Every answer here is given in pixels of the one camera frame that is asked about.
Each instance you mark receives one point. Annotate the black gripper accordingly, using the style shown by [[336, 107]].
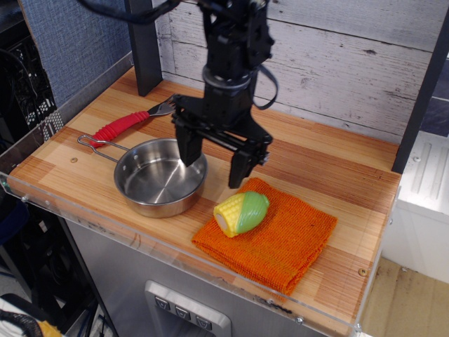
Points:
[[223, 116]]

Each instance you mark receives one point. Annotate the stainless steel pot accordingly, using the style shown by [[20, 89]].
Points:
[[152, 177]]

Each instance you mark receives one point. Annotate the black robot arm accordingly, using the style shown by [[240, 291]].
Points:
[[238, 42]]

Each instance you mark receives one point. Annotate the orange knitted cloth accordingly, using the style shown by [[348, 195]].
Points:
[[279, 251]]

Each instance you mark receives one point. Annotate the toy corn cob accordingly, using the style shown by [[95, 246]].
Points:
[[241, 213]]

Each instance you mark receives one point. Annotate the silver button control panel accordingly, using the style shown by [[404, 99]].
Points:
[[187, 310]]

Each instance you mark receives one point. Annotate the clear acrylic table guard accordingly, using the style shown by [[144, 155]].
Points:
[[341, 173]]

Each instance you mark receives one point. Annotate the yellow object with black mesh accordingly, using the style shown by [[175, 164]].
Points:
[[18, 324]]

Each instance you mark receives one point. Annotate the red handled fork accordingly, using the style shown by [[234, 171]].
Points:
[[112, 130]]

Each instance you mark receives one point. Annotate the black left upright post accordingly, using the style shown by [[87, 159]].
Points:
[[145, 49]]

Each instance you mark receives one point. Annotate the black upright post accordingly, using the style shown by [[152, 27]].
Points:
[[145, 49], [429, 83]]

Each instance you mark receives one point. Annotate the black right upright post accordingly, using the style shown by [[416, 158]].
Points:
[[429, 83]]

